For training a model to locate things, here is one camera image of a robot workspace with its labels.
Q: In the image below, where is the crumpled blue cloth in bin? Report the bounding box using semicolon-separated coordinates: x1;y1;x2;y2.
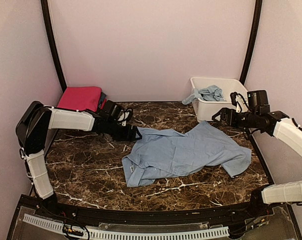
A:
182;85;226;105

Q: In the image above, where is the left black frame post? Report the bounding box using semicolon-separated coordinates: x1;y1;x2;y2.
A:
40;0;67;92

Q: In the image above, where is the folded dark blue garment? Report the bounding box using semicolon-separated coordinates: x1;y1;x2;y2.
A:
99;92;106;105

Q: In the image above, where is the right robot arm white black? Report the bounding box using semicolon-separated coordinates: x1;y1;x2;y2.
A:
212;107;302;217

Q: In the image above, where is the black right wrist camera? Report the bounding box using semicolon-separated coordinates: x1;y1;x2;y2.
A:
247;90;270;115

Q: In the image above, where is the black frame post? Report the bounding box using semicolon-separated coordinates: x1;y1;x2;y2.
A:
239;0;263;85
40;0;67;92

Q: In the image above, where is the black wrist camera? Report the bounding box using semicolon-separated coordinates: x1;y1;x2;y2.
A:
247;90;270;115
102;100;123;120

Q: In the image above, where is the folded red garment underneath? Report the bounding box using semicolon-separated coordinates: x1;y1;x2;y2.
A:
96;98;107;112

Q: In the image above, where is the white plastic bin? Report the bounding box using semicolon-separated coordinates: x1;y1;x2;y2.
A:
190;77;247;123

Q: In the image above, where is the white slotted cable duct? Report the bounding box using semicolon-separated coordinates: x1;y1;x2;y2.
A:
22;214;230;240

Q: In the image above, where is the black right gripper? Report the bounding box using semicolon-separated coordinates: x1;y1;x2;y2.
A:
213;107;259;131

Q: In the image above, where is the light blue button shirt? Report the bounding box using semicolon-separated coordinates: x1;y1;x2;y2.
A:
122;121;252;188

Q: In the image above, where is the folded pink red garment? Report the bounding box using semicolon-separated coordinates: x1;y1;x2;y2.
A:
57;86;102;112

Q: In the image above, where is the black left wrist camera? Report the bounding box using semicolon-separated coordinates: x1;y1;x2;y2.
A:
102;100;123;120

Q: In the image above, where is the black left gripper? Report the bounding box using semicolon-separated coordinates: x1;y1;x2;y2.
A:
106;119;142;142

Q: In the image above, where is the right black frame post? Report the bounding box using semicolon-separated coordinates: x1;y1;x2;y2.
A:
239;0;263;85

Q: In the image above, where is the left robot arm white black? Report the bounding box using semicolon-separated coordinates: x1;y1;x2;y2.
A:
15;100;142;218

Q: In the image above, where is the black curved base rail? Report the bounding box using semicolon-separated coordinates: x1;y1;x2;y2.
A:
15;193;289;228

